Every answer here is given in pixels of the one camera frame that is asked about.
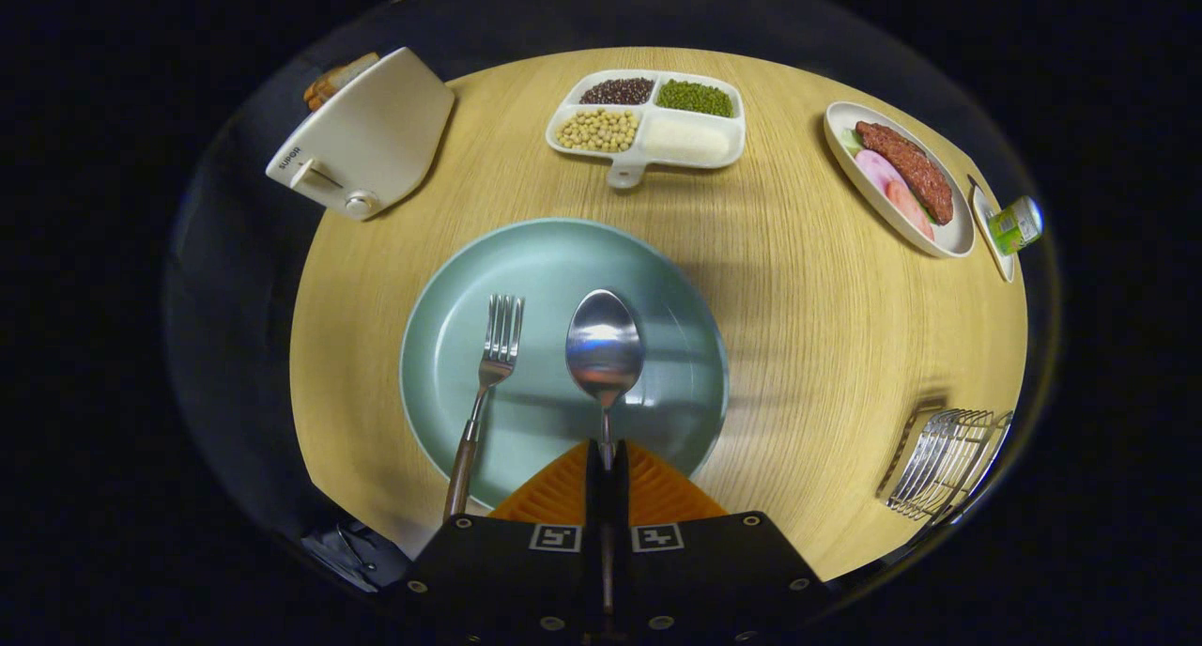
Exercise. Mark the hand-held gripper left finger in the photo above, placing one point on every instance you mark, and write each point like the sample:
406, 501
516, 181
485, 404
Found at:
507, 580

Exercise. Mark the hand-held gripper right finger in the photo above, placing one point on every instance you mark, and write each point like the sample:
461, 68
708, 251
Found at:
704, 580

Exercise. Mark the teal round plate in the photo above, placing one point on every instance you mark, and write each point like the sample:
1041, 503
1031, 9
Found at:
545, 261

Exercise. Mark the red ham slice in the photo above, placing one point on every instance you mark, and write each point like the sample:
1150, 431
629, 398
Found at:
909, 212

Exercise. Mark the white divided tray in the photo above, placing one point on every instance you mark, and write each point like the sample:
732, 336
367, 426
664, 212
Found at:
648, 158

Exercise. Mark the small white saucer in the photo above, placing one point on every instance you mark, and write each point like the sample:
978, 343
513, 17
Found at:
997, 261

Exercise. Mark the white oval plate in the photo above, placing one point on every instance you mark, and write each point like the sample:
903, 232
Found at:
850, 172

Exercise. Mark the pink round ham slice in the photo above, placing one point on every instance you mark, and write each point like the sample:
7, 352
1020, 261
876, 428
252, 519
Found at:
878, 169

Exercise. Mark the yellow soybeans pile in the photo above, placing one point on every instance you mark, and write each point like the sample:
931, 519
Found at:
597, 130

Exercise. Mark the brown steak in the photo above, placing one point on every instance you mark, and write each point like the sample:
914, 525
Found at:
906, 167

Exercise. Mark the white toaster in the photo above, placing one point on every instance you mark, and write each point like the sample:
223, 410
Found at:
376, 139

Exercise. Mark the green lettuce leaf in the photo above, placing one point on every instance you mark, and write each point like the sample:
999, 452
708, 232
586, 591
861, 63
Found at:
851, 141

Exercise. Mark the green and silver bottle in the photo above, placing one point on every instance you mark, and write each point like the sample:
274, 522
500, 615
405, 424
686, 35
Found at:
1014, 225

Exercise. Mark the green mung beans pile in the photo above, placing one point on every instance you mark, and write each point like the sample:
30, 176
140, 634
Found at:
695, 98

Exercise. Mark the dark red beans pile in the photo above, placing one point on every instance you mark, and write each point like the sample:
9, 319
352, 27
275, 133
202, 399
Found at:
617, 91

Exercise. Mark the toasted bread slice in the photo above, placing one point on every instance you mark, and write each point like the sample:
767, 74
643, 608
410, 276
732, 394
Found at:
319, 90
352, 69

